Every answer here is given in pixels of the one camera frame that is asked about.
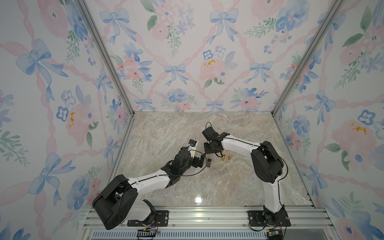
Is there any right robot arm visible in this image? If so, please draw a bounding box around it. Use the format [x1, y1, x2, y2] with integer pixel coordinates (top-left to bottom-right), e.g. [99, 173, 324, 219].
[202, 127, 291, 227]

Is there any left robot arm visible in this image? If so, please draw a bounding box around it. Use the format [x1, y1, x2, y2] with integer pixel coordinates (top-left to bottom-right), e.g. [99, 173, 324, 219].
[92, 146, 207, 230]

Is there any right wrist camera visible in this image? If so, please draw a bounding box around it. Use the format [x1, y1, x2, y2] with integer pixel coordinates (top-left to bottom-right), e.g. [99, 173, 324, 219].
[202, 127, 219, 142]

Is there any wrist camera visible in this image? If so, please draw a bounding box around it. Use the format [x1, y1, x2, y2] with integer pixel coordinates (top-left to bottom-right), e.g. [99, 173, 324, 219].
[202, 127, 219, 142]
[188, 139, 198, 159]

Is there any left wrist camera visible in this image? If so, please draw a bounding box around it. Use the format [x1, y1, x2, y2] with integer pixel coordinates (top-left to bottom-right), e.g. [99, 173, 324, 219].
[188, 139, 198, 159]

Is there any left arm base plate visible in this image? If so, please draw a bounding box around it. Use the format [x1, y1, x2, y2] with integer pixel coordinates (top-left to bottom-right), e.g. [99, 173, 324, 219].
[127, 211, 170, 227]

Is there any aluminium rail frame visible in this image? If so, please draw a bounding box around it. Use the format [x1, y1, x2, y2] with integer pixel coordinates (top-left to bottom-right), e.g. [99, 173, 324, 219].
[79, 206, 340, 240]

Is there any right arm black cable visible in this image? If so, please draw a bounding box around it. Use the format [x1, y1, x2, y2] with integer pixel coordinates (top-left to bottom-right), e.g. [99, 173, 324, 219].
[205, 121, 289, 211]

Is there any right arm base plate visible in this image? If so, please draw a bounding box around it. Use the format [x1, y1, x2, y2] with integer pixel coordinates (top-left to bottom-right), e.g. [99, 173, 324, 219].
[247, 209, 291, 227]

